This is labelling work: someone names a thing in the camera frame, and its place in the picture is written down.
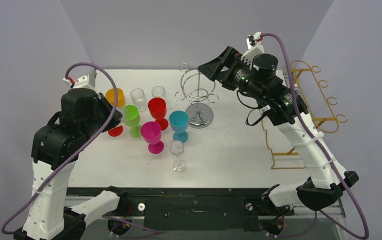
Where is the yellow plastic wine glass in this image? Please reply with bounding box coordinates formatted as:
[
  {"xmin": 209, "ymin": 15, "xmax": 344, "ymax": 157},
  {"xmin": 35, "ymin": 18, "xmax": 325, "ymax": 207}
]
[{"xmin": 105, "ymin": 88, "xmax": 126, "ymax": 108}]

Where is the chrome spiral glass rack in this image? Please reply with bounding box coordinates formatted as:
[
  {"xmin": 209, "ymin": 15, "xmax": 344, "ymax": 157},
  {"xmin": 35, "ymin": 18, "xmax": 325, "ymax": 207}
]
[{"xmin": 174, "ymin": 63, "xmax": 219, "ymax": 129}]

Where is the red plastic wine glass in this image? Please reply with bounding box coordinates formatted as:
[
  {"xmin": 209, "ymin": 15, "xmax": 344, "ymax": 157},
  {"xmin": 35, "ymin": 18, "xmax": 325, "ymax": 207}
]
[{"xmin": 107, "ymin": 125, "xmax": 124, "ymax": 137}]

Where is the green plastic wine glass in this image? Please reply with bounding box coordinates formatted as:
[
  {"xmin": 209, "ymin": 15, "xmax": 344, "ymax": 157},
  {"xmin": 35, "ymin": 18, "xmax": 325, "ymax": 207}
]
[{"xmin": 123, "ymin": 105, "xmax": 142, "ymax": 138}]

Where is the pink plastic wine glass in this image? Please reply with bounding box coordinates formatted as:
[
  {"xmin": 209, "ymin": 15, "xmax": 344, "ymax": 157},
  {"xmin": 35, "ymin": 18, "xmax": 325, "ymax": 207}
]
[{"xmin": 140, "ymin": 121, "xmax": 164, "ymax": 155}]

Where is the blue plastic wine glass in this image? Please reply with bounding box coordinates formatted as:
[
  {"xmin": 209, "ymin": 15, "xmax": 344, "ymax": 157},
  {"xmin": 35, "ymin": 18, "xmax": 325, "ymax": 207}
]
[{"xmin": 168, "ymin": 110, "xmax": 189, "ymax": 143}]

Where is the patterned clear glass goblet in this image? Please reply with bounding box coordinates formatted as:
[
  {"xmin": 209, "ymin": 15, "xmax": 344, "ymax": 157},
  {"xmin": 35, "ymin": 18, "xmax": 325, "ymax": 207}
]
[{"xmin": 151, "ymin": 85, "xmax": 167, "ymax": 102}]

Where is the clear stemmed wine glass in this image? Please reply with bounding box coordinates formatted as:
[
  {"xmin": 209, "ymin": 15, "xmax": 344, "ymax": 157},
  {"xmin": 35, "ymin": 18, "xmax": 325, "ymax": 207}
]
[{"xmin": 169, "ymin": 140, "xmax": 187, "ymax": 174}]

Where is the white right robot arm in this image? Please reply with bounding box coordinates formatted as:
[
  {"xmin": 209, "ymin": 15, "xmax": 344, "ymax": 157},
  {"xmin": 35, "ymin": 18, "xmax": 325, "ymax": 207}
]
[{"xmin": 197, "ymin": 46, "xmax": 359, "ymax": 214}]

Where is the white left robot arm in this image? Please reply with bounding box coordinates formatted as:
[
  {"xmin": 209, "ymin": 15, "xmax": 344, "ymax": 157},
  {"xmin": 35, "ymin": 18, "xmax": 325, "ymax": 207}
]
[{"xmin": 13, "ymin": 88, "xmax": 122, "ymax": 240}]

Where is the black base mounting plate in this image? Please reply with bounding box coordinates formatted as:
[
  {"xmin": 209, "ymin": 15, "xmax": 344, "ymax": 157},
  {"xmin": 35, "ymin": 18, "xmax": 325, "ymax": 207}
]
[{"xmin": 94, "ymin": 185, "xmax": 328, "ymax": 239}]

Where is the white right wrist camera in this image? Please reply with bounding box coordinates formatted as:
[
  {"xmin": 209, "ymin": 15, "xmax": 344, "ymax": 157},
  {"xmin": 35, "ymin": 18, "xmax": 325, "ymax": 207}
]
[{"xmin": 240, "ymin": 31, "xmax": 265, "ymax": 68}]

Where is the gold wire glass rack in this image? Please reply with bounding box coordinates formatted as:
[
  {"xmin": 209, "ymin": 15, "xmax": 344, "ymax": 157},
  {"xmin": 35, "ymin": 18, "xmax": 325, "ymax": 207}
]
[{"xmin": 260, "ymin": 60, "xmax": 348, "ymax": 170}]

